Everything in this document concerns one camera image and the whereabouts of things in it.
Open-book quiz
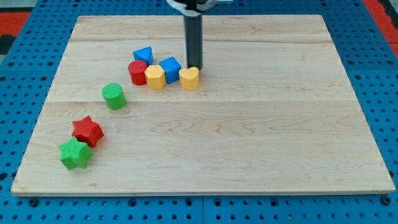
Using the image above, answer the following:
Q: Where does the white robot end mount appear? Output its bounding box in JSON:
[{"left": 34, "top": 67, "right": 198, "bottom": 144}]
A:
[{"left": 167, "top": 0, "right": 233, "bottom": 16}]

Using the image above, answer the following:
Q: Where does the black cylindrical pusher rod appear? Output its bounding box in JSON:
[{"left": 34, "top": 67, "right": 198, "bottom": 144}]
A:
[{"left": 184, "top": 15, "right": 203, "bottom": 70}]

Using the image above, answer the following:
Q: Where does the yellow heart block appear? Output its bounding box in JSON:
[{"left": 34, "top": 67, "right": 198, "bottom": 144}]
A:
[{"left": 178, "top": 67, "right": 200, "bottom": 91}]

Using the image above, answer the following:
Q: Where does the blue cube block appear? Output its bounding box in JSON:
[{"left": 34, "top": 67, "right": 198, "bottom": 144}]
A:
[{"left": 159, "top": 57, "right": 181, "bottom": 84}]

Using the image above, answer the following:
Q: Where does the blue triangle block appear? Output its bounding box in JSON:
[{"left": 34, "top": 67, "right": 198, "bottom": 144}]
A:
[{"left": 132, "top": 47, "right": 154, "bottom": 65}]

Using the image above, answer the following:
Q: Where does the yellow hexagon block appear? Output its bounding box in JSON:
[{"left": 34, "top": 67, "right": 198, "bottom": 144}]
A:
[{"left": 144, "top": 65, "right": 166, "bottom": 90}]

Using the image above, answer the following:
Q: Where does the red cylinder block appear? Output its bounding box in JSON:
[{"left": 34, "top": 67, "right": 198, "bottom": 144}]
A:
[{"left": 127, "top": 60, "right": 147, "bottom": 85}]

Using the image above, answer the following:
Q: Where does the green cylinder block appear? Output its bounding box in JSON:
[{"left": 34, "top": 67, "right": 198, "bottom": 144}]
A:
[{"left": 102, "top": 83, "right": 126, "bottom": 110}]

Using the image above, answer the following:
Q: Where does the wooden board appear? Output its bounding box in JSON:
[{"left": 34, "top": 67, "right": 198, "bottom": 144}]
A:
[{"left": 11, "top": 14, "right": 395, "bottom": 197}]

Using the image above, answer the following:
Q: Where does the red star block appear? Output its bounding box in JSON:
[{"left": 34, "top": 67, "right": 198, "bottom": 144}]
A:
[{"left": 72, "top": 115, "right": 104, "bottom": 147}]

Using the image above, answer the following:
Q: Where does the green star block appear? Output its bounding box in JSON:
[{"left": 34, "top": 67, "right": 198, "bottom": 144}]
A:
[{"left": 58, "top": 136, "right": 93, "bottom": 170}]

